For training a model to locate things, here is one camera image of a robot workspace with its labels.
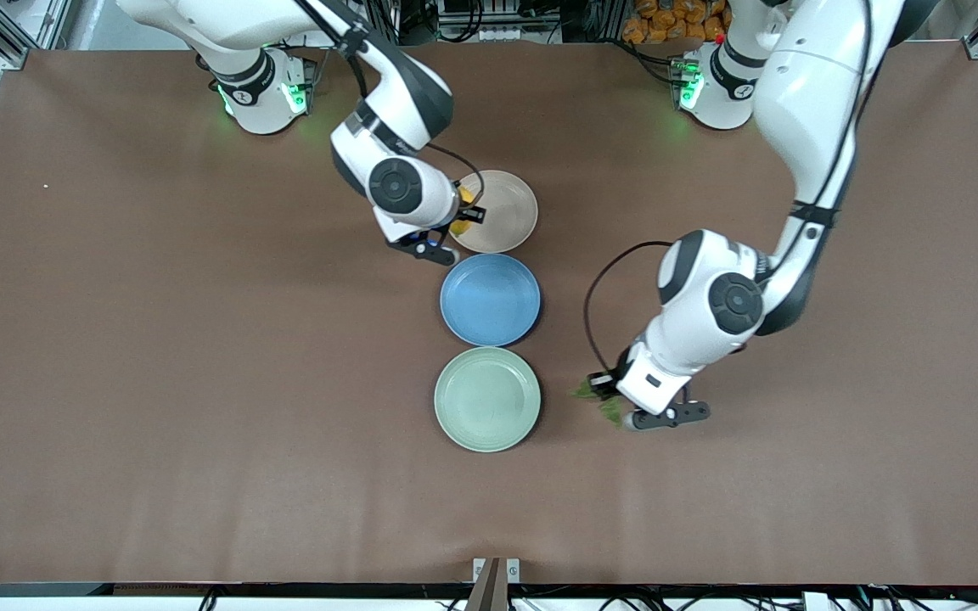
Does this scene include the yellow lemon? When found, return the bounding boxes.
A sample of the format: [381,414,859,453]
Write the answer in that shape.
[450,182,476,238]

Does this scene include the green lettuce leaf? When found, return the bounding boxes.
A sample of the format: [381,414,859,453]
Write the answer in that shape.
[572,379,626,428]

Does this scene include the grey metal table bracket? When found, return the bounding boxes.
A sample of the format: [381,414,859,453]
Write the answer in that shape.
[472,558,520,586]

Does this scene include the beige plate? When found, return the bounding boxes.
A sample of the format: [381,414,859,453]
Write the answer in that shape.
[448,170,538,255]

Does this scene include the pale green plate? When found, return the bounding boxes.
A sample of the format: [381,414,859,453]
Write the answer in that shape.
[434,346,542,453]

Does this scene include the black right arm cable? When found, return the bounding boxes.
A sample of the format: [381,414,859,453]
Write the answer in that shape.
[294,0,487,210]

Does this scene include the bag of oranges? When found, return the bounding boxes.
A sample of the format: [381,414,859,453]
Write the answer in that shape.
[622,0,729,44]

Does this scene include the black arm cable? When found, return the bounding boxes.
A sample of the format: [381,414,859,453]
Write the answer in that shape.
[584,0,874,378]
[294,0,487,210]

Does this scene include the blue plate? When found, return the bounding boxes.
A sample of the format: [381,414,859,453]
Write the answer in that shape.
[440,253,542,348]

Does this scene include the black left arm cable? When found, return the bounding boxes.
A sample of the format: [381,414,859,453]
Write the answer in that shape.
[584,0,874,378]

